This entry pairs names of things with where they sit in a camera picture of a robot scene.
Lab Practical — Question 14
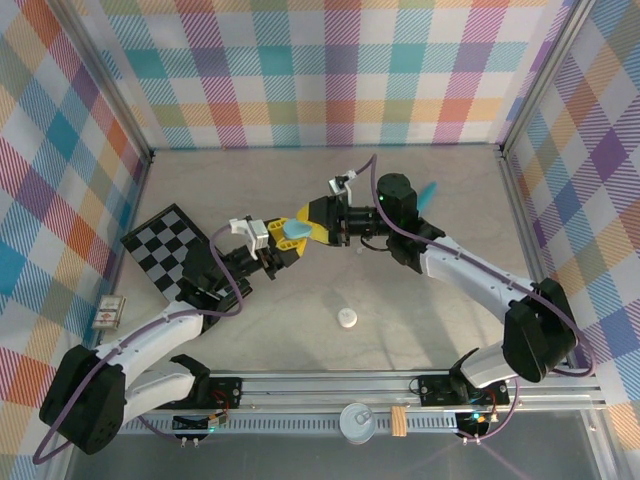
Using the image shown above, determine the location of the black grey folding chessboard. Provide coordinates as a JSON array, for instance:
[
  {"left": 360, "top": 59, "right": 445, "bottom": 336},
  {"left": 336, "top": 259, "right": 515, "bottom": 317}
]
[{"left": 121, "top": 202, "right": 251, "bottom": 337}]

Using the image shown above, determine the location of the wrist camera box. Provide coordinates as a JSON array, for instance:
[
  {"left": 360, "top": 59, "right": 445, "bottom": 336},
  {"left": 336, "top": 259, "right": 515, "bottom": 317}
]
[
  {"left": 228, "top": 216, "right": 272, "bottom": 261},
  {"left": 327, "top": 171, "right": 357, "bottom": 200}
]

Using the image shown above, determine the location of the blue earbud charging case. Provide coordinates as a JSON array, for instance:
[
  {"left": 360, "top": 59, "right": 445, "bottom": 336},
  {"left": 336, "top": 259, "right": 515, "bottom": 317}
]
[{"left": 283, "top": 219, "right": 313, "bottom": 242}]

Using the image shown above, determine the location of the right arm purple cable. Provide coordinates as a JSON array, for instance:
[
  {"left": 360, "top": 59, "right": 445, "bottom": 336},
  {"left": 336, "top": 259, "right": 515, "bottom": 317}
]
[{"left": 349, "top": 154, "right": 597, "bottom": 442}]

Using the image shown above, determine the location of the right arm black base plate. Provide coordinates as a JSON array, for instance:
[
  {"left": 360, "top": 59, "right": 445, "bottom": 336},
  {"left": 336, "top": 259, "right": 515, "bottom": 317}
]
[{"left": 417, "top": 372, "right": 511, "bottom": 407}]

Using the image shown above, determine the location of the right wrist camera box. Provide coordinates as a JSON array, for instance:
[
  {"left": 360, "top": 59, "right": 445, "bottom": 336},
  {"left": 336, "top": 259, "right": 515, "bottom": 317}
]
[{"left": 327, "top": 171, "right": 357, "bottom": 200}]

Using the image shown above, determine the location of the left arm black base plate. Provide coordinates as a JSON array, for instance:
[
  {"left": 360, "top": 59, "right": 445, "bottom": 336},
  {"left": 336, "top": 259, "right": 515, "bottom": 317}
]
[{"left": 151, "top": 377, "right": 244, "bottom": 411}]

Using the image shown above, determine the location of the silver tin can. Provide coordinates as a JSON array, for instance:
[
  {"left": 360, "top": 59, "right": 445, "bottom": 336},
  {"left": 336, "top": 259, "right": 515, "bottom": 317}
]
[{"left": 338, "top": 402, "right": 376, "bottom": 444}]

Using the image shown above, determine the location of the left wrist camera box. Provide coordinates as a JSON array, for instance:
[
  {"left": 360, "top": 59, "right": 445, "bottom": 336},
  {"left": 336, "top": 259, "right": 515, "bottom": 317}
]
[{"left": 228, "top": 216, "right": 272, "bottom": 261}]

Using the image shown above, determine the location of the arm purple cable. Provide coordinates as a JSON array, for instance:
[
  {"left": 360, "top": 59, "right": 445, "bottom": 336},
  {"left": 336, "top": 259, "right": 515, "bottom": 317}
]
[
  {"left": 349, "top": 154, "right": 597, "bottom": 442},
  {"left": 32, "top": 224, "right": 246, "bottom": 464}
]

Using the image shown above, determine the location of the aluminium side rail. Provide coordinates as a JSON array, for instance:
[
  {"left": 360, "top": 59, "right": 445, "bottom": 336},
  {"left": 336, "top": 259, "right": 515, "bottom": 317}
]
[
  {"left": 89, "top": 152, "right": 156, "bottom": 375},
  {"left": 497, "top": 149, "right": 574, "bottom": 371}
]

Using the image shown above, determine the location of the grey slotted cable duct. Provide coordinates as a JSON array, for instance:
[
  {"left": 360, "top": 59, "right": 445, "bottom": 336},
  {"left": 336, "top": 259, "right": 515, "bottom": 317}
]
[{"left": 79, "top": 413, "right": 464, "bottom": 436}]

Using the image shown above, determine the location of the small controller circuit board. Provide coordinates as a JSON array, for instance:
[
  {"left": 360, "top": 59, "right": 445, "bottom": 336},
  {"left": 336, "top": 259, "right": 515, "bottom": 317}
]
[
  {"left": 172, "top": 412, "right": 232, "bottom": 435},
  {"left": 455, "top": 409, "right": 500, "bottom": 432}
]

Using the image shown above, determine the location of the aluminium corner post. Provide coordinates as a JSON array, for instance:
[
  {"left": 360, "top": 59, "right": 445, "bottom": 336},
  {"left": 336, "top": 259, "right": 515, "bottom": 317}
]
[
  {"left": 498, "top": 0, "right": 600, "bottom": 159},
  {"left": 59, "top": 0, "right": 154, "bottom": 166}
]

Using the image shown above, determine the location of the small playing card box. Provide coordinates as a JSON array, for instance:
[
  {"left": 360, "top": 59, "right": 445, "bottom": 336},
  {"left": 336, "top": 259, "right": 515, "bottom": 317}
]
[{"left": 91, "top": 294, "right": 126, "bottom": 331}]

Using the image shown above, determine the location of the wide aluminium mounting rail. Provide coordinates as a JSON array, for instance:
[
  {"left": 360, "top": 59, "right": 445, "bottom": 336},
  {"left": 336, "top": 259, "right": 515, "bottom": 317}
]
[{"left": 53, "top": 369, "right": 607, "bottom": 416}]

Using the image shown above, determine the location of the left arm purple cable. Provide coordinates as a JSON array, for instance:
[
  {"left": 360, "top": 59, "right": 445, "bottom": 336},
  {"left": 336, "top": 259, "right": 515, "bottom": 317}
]
[{"left": 32, "top": 224, "right": 246, "bottom": 464}]

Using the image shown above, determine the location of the teal plastic handheld device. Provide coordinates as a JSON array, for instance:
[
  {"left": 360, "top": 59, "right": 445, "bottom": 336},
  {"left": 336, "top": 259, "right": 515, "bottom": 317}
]
[{"left": 417, "top": 181, "right": 438, "bottom": 217}]

